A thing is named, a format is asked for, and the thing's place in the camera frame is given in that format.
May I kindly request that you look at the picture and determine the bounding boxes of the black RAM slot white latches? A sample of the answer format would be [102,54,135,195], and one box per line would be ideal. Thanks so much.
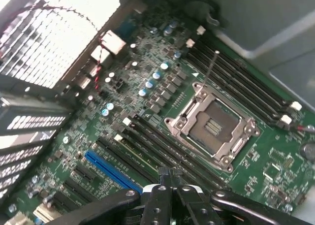
[196,25,303,112]
[114,134,163,173]
[122,117,223,190]
[186,38,292,125]

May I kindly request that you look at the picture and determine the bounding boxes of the long black expansion slot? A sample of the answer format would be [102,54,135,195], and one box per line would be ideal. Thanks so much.
[95,137,159,185]

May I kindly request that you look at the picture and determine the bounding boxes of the blue expansion slot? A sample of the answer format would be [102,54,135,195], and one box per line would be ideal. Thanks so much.
[84,149,144,194]

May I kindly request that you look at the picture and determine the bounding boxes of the short black expansion slot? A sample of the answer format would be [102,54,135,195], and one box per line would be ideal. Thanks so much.
[73,164,96,183]

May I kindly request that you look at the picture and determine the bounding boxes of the silver CPU socket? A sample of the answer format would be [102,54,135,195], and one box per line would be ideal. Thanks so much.
[164,81,261,173]

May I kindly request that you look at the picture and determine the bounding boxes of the white expansion slot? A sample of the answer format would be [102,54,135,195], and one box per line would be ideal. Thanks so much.
[32,205,54,223]

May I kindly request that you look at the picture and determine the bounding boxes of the green motherboard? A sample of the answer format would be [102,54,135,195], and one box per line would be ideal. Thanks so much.
[4,3,315,223]

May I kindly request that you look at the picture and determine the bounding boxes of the large silver capacitor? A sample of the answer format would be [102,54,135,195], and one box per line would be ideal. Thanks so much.
[299,141,315,161]

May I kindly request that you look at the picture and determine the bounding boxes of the thin metal locking lever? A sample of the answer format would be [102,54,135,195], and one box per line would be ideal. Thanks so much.
[202,50,220,89]

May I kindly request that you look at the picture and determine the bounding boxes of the black slot cover brackets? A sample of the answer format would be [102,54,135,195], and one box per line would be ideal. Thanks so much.
[0,73,76,201]

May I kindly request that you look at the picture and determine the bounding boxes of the silver PC case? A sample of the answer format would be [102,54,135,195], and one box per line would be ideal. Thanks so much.
[0,0,315,225]

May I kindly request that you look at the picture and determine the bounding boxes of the red wire with plug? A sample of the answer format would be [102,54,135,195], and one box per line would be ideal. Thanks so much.
[290,124,315,133]

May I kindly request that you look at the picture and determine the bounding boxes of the red black twisted wire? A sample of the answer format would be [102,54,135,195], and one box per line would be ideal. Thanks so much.
[93,32,105,95]

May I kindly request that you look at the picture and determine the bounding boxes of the white wire connector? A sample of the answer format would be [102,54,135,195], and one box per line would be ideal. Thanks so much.
[100,30,127,55]

